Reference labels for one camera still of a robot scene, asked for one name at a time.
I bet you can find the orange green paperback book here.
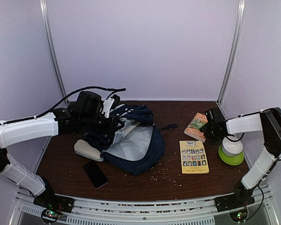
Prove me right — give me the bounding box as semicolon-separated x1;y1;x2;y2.
184;113;207;143

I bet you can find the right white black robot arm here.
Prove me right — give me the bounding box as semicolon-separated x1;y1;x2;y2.
200;107;281;207

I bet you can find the right aluminium frame post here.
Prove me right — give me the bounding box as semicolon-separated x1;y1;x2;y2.
217;0;247;106

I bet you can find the left aluminium frame post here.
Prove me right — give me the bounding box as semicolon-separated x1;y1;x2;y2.
39;0;67;98

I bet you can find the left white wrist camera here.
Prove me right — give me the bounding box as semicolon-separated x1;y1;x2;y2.
102;94;120;118

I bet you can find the navy blue student backpack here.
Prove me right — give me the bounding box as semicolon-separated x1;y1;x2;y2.
83;104;165;175

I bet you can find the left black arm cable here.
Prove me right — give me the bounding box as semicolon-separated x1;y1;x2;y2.
0;86;127;125

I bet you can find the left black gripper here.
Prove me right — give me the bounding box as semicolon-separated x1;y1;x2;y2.
80;113;124;135

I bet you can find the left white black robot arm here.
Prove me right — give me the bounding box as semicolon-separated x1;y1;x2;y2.
0;91;122;208

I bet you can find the aluminium frame post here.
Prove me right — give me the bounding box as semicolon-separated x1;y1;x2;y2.
39;0;67;98
217;0;247;106

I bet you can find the black smartphone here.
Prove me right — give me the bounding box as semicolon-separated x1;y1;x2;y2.
82;161;108;188

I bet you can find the yellow paperback booklet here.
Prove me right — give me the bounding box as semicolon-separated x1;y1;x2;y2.
179;141;209;174

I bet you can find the white bowl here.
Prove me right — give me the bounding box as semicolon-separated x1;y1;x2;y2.
222;136;243;157

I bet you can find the lime green plate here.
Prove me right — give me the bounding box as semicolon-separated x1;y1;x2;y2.
218;145;244;166

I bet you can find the beige hard glasses case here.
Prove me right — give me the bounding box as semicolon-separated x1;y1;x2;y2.
74;140;104;162

